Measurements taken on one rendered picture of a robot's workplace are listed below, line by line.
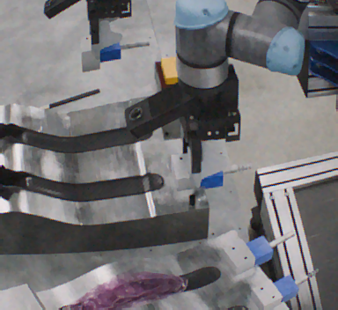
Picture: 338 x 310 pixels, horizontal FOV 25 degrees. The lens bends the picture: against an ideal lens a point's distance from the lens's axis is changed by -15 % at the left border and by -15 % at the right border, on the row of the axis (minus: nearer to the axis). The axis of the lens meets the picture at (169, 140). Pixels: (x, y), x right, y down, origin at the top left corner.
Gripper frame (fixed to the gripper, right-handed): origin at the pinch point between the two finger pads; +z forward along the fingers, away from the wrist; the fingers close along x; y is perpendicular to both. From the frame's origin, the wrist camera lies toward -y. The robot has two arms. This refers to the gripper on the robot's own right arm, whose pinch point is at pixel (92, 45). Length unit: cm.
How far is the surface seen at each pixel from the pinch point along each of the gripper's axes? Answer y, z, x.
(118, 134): 2.6, 6.8, -17.2
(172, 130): 11.9, 8.8, -16.4
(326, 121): 78, 95, 59
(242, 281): 17, 10, -51
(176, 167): 10.3, 3.4, -29.2
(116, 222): -0.5, 6.8, -35.9
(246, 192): 42, 95, 36
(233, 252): 16.5, 6.9, -45.8
